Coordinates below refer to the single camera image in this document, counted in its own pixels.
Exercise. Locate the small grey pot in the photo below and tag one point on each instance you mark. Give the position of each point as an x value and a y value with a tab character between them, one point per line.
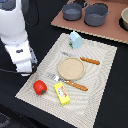
72	11

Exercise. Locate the large grey pot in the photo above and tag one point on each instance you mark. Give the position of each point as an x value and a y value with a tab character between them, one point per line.
95	14

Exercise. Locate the red toy tomato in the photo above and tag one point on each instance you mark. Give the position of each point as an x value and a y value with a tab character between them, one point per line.
40	87

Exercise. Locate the beige woven placemat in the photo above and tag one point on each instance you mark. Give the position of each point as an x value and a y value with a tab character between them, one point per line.
81	111

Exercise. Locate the round wooden plate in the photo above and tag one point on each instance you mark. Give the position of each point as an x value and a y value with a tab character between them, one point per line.
71	68

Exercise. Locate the fork with wooden handle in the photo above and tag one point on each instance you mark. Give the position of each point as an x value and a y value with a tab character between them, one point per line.
69	82

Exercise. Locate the yellow toy butter box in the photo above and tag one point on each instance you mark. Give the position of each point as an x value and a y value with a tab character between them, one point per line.
61	93

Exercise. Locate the knife with wooden handle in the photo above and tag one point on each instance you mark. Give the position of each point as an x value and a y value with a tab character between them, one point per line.
82	58

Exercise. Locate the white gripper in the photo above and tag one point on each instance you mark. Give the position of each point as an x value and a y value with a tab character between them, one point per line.
23	56

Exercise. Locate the beige bowl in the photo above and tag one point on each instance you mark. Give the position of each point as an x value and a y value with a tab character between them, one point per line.
124	19

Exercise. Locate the light blue toy carton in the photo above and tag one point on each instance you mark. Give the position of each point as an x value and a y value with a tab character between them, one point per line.
75	40

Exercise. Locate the pink wooden tray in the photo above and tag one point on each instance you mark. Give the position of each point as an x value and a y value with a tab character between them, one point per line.
109	30

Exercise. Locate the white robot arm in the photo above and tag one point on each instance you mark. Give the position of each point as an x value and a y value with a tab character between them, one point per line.
14	36

